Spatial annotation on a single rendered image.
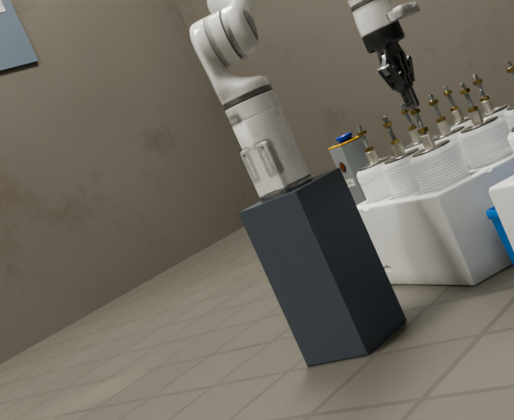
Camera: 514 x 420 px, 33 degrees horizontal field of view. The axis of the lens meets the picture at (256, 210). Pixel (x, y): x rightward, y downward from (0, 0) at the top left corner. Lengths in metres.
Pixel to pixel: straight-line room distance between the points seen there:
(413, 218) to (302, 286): 0.31
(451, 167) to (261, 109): 0.39
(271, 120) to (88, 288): 2.64
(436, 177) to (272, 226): 0.34
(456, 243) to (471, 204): 0.08
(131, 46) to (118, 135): 0.53
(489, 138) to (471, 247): 0.22
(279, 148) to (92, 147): 2.83
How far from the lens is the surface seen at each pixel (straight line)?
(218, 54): 1.50
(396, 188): 1.77
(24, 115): 4.12
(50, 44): 4.36
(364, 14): 1.66
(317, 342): 1.53
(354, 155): 2.04
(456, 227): 1.62
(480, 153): 1.72
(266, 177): 1.49
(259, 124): 1.48
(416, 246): 1.74
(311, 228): 1.44
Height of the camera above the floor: 0.40
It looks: 4 degrees down
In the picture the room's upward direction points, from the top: 24 degrees counter-clockwise
